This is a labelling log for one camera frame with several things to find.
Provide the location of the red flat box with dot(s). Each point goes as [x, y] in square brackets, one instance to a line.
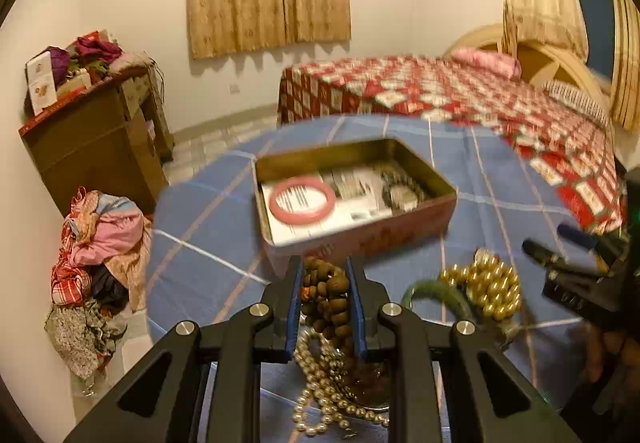
[65, 107]

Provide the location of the pink pillow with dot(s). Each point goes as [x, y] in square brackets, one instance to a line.
[485, 60]

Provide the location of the printed paper leaflet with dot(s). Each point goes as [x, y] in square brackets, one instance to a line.
[350, 203]

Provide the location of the dark window pane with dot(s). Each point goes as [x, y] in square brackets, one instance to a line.
[595, 23]

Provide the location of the striped pillow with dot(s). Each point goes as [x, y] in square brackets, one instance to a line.
[575, 98]

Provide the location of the person's right hand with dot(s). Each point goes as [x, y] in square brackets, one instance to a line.
[605, 353]

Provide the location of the white upright box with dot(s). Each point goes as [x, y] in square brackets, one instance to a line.
[42, 83]

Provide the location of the pile of colourful clothes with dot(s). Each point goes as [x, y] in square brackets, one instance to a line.
[100, 243]

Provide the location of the blue checked tablecloth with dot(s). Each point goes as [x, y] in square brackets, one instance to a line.
[210, 243]

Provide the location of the pink bangle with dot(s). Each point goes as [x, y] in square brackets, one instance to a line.
[273, 201]

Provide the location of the red patterned bedspread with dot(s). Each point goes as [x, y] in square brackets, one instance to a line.
[500, 103]

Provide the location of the thin silver bangle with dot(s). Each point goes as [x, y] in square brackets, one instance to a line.
[375, 407]

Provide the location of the magenta cloth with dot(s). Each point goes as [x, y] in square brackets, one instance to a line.
[97, 48]

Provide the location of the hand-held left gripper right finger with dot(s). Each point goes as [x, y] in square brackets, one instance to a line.
[356, 308]

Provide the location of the rectangular metal tin box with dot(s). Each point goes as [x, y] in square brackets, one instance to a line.
[400, 228]

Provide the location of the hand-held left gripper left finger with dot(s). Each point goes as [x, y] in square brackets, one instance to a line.
[295, 308]

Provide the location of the cream cardboard box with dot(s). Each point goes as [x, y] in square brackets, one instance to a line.
[75, 84]

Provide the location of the beige padded cloth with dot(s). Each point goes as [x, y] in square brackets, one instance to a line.
[130, 63]

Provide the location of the purple cloth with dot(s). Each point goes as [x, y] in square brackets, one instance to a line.
[60, 63]

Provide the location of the brown wooden desk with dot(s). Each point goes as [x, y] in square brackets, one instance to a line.
[90, 153]

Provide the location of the cream arched headboard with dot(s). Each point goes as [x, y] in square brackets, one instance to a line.
[575, 73]

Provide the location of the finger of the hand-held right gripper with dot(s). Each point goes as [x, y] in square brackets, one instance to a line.
[575, 234]
[542, 254]

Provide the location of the cream striped panel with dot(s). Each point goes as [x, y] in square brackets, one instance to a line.
[627, 63]

